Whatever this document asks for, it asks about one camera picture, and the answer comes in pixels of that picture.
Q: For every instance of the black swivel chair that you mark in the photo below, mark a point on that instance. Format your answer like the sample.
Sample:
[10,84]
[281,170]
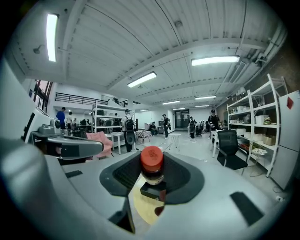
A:
[200,129]

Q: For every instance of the white open shelf unit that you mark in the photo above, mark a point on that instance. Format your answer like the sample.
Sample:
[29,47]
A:
[107,116]

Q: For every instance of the white power strip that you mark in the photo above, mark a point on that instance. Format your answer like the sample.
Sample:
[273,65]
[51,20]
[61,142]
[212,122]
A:
[279,198]

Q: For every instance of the brown cardboard box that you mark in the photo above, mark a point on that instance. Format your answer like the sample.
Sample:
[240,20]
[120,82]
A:
[269,140]

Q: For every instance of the glass jar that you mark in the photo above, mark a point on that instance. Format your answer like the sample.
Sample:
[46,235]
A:
[152,159]

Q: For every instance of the black mesh office chair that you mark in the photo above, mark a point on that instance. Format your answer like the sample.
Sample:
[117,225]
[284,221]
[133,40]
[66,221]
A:
[229,150]

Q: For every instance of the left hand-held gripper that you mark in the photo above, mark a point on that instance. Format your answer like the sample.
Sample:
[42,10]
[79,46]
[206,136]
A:
[38,114]

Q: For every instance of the checkered cloth table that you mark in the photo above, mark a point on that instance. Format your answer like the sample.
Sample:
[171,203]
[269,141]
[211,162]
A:
[143,134]

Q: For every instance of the grey refrigerator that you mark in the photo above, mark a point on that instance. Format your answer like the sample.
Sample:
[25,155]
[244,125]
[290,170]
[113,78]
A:
[288,140]

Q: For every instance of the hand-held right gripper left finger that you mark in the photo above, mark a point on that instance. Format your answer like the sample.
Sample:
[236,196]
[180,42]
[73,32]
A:
[93,182]

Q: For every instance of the ceiling tube light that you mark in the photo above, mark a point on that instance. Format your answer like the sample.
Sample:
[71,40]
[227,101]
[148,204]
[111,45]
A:
[205,97]
[52,37]
[215,60]
[141,79]
[171,102]

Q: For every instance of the white round side table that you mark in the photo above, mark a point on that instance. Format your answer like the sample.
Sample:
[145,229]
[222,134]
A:
[174,135]

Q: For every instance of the white metal shelving rack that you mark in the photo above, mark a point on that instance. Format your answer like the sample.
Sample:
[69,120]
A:
[255,110]

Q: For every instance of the white plastic container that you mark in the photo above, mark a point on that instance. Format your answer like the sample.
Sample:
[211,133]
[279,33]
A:
[261,119]

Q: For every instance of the white rectangular table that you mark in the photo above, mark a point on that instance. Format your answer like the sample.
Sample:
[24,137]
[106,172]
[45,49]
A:
[117,134]

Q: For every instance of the grey fisheye camera module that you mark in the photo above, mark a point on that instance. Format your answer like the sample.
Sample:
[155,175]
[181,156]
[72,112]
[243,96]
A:
[50,126]

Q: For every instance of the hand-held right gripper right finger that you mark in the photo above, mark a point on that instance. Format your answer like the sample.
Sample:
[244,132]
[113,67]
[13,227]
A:
[211,194]

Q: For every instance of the black balcony railing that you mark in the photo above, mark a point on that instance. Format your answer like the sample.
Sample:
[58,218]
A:
[79,99]

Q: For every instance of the black box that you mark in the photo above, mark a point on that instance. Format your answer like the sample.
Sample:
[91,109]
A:
[150,191]

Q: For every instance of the dark framed window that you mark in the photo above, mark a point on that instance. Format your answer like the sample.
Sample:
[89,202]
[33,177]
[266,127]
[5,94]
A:
[42,93]

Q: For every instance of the black double door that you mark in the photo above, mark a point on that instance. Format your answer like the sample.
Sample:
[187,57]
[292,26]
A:
[182,119]

